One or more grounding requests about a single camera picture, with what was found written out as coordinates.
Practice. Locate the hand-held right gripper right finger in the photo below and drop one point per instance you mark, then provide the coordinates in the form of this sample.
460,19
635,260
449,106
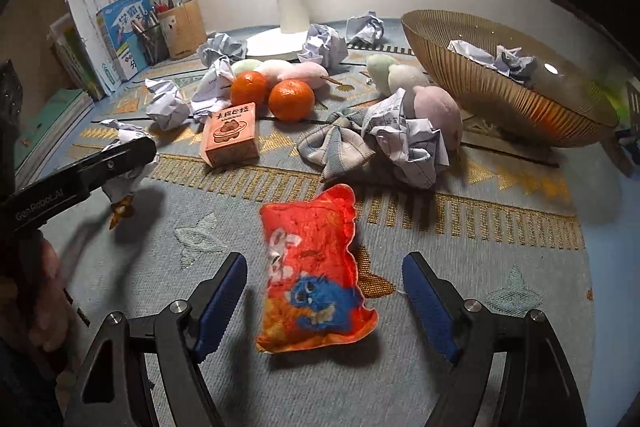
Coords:
430,307

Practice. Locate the patterned woven mat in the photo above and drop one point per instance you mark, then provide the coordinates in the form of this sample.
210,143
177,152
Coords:
475,227

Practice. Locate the blue workbook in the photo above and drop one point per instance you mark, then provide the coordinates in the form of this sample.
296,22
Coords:
125,32

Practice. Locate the plush dango skewer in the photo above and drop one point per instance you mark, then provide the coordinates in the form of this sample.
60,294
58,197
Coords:
440,112
290,69

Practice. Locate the black mesh pen holder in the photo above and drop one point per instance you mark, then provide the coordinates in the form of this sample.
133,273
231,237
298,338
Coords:
152,44

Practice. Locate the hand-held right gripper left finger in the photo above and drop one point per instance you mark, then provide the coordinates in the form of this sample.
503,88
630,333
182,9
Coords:
220,307

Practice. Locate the tangerine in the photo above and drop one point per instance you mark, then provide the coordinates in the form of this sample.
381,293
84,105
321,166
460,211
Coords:
248,89
291,101

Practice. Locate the person's left hand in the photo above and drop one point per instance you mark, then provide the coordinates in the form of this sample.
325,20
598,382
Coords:
52,292

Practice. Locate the stack of green books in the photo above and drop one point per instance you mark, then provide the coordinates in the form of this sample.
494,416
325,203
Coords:
50,117

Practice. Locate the bunch of red pens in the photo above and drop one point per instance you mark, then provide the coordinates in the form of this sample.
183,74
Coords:
172,4

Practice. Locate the paper ball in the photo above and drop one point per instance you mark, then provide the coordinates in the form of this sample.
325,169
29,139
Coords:
222,47
415,152
167,102
365,27
215,84
515,64
472,52
120,187
322,44

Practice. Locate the plaid fabric bow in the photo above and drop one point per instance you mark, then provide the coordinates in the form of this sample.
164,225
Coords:
335,147

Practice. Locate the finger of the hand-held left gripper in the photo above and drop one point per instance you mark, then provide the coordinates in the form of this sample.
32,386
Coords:
115,162

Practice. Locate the wooden pen holder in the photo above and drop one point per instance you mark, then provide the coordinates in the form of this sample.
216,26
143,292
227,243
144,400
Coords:
187,32

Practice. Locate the row of upright books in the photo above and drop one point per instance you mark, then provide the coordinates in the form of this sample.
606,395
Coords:
70,57

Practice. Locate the orange cardboard box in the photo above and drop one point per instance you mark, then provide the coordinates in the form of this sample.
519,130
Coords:
230,137

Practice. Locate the bunch of grey pens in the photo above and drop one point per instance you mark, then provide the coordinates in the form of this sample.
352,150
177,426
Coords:
145,22

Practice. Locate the red plush snack bag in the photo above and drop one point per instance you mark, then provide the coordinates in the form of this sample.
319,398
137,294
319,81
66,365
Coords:
310,257

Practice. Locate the amber ribbed glass bowl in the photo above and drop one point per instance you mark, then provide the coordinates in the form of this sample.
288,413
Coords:
500,102

